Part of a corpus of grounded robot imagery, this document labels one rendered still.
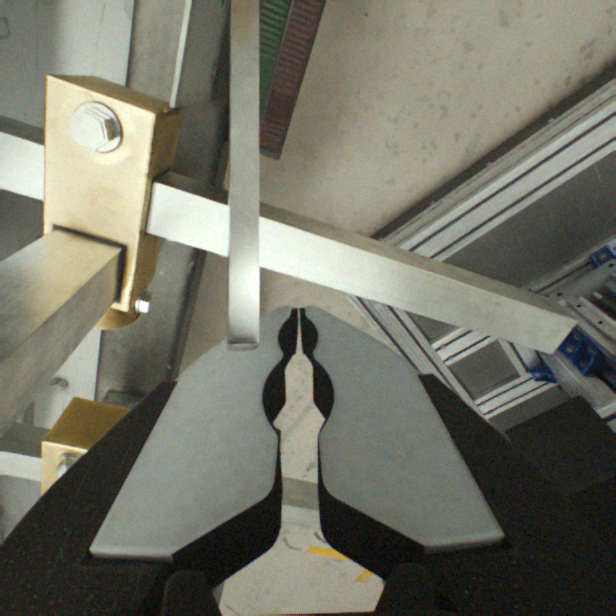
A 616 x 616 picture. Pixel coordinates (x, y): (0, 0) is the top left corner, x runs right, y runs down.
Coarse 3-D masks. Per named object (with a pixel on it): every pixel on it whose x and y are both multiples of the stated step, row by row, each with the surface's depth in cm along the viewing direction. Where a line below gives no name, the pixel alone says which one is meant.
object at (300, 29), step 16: (304, 0) 27; (320, 0) 27; (304, 16) 27; (288, 32) 28; (304, 32) 28; (288, 48) 28; (304, 48) 28; (288, 64) 29; (288, 80) 29; (272, 96) 30; (288, 96) 30; (272, 112) 30; (288, 112) 30; (272, 128) 31; (272, 144) 31
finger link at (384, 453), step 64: (320, 320) 11; (320, 384) 10; (384, 384) 9; (320, 448) 7; (384, 448) 7; (448, 448) 7; (320, 512) 7; (384, 512) 6; (448, 512) 6; (384, 576) 7
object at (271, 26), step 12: (264, 0) 27; (276, 0) 27; (288, 0) 27; (264, 12) 27; (276, 12) 27; (264, 24) 27; (276, 24) 27; (264, 36) 28; (276, 36) 28; (264, 48) 28; (276, 48) 28; (264, 60) 28; (264, 72) 29; (264, 84) 29; (264, 96) 30
